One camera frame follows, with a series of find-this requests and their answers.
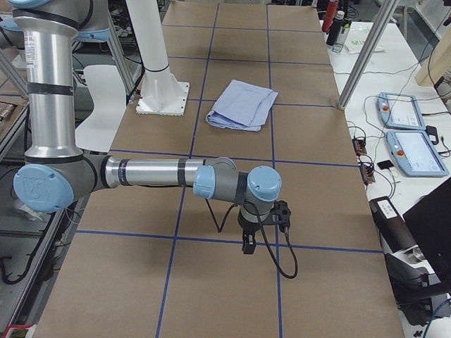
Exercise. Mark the clear water bottle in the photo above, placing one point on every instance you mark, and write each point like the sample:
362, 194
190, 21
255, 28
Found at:
342, 36

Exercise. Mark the red bottle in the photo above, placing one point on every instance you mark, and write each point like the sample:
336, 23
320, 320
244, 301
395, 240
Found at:
329, 15

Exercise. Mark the aluminium frame rail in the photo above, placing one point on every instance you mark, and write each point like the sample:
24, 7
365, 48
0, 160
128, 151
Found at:
54, 175

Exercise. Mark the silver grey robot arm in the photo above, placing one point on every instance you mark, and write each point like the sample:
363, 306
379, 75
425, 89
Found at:
49, 29

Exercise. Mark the blue teach pendant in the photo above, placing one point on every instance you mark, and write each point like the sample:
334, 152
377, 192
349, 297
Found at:
414, 153
399, 111

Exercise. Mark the white curved chair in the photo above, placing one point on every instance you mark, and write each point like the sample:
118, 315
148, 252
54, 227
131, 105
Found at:
97, 131

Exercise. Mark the lower blue teach pendant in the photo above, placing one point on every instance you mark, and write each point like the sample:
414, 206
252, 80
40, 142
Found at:
414, 153

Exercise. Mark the upper blue teach pendant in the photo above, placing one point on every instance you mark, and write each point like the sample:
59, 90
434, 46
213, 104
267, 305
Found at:
399, 111

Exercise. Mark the black insulated bottle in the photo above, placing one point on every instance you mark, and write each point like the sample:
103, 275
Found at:
335, 28

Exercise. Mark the black monitor stand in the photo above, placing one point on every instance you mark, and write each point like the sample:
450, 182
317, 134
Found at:
419, 294

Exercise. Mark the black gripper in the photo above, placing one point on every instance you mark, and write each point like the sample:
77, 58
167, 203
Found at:
249, 227

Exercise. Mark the light blue striped shirt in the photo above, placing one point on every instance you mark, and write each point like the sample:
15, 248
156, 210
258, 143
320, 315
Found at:
242, 106

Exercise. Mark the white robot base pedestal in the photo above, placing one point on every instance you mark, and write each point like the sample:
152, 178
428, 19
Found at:
160, 92

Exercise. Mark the dark brown rectangular box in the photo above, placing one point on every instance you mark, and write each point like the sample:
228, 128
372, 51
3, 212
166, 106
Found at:
391, 225

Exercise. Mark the grey metal frame post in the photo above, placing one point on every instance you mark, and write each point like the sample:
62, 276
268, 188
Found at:
377, 29

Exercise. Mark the small black phone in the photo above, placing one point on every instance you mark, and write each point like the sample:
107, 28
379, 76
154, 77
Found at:
385, 165

